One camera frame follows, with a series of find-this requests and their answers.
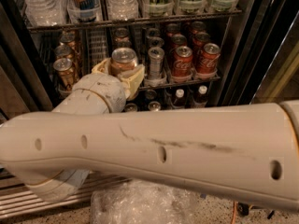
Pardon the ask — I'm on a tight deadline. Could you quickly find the middle left coca-cola can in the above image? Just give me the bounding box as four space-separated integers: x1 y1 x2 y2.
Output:
168 34 187 56

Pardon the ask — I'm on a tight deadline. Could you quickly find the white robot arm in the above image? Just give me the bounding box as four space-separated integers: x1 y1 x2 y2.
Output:
0 73 299 212

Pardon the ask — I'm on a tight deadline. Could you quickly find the front right pepsi can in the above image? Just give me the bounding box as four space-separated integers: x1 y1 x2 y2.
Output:
148 101 162 111

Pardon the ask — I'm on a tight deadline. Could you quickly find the front right coca-cola can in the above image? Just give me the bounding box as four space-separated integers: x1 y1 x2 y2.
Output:
195 43 221 74

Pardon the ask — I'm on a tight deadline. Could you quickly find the open glass fridge door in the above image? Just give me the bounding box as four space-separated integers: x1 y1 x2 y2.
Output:
210 0 299 106

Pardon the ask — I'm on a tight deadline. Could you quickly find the red bull can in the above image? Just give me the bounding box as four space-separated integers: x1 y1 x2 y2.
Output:
71 0 99 22

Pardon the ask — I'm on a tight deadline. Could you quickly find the front left pepsi can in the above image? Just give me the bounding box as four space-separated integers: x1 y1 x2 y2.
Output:
124 103 138 112

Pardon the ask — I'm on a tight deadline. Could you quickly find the right white-capped bottle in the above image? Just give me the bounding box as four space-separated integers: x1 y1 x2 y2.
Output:
192 85 208 108

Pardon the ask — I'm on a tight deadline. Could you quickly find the clear plastic bottle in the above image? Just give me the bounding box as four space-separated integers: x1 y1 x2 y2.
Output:
24 0 67 27
107 0 138 21

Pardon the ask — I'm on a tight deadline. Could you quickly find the white-capped bottle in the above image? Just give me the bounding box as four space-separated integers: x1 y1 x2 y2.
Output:
170 89 186 109
192 85 208 108

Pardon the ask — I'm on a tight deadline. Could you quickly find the middle slim silver can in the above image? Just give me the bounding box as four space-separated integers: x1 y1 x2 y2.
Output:
147 37 164 49

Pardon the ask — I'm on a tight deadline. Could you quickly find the gold can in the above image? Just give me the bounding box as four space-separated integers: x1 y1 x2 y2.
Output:
54 45 77 63
116 41 132 49
111 48 138 76
113 27 130 43
59 31 82 63
53 58 78 91

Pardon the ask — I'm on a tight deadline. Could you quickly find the rear right coca-cola can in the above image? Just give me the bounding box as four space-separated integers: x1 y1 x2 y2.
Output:
188 21 206 40

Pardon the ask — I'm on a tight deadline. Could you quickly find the front slim silver can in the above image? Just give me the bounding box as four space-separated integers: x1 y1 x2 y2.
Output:
148 47 164 79

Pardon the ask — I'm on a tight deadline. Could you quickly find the left clear plastic bottle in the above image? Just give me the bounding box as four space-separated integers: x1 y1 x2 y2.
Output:
24 0 67 27

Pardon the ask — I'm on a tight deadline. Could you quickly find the left white-capped bottle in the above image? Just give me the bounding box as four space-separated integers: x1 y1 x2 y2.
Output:
170 89 186 109

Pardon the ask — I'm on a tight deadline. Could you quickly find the front left coca-cola can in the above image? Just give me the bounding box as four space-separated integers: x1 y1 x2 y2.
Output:
172 46 193 77

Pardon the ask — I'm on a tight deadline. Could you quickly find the middle right coca-cola can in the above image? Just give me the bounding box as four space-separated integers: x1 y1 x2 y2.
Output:
192 32 210 61

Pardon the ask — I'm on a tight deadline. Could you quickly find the rear right pepsi can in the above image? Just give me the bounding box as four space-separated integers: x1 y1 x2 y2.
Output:
144 89 157 104

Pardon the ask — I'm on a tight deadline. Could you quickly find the slim silver can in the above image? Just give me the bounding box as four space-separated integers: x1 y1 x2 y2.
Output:
146 28 161 40
147 37 164 49
148 47 164 79

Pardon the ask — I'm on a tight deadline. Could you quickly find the empty white can tray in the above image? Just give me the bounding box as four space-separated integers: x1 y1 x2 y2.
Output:
87 29 108 70

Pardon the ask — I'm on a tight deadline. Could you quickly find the coca-cola can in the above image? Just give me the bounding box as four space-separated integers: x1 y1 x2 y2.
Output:
172 46 193 77
195 43 221 74
188 21 206 40
164 23 180 43
192 32 210 61
168 34 187 56

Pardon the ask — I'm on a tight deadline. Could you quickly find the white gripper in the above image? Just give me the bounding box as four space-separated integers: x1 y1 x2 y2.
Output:
73 58 145 113

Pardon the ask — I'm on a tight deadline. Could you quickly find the orange cable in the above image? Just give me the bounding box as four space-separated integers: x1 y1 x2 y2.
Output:
231 201 237 224

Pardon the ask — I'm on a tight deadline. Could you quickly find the yellow wheeled stand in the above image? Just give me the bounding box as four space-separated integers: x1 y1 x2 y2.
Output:
236 203 276 219

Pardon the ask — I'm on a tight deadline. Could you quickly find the rear left coca-cola can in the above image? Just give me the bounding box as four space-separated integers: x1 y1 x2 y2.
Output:
164 23 180 43

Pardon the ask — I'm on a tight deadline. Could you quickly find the rear slim silver can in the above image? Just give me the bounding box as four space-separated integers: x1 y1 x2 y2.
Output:
146 28 161 40

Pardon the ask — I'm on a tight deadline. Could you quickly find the stainless steel fridge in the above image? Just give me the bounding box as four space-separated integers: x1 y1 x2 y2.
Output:
0 0 299 220

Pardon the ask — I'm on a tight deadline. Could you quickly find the pepsi can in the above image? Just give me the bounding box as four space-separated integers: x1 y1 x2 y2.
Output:
124 103 138 112
148 101 162 111
144 89 157 104

